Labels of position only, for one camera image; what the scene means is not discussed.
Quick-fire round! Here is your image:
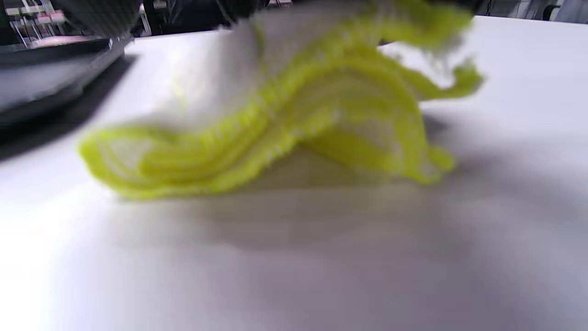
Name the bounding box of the white cloth with yellow trim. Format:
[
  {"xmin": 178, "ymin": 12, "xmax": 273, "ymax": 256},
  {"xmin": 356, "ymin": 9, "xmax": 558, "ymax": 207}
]
[{"xmin": 78, "ymin": 0, "xmax": 485, "ymax": 201}]

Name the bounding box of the black tray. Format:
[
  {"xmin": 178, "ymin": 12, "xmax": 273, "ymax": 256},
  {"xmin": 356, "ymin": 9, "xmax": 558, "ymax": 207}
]
[{"xmin": 0, "ymin": 36, "xmax": 135, "ymax": 127}]

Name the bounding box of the white and pink rack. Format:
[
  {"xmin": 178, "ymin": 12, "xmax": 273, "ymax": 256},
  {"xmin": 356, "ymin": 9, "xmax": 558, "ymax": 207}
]
[{"xmin": 0, "ymin": 0, "xmax": 69, "ymax": 46}]

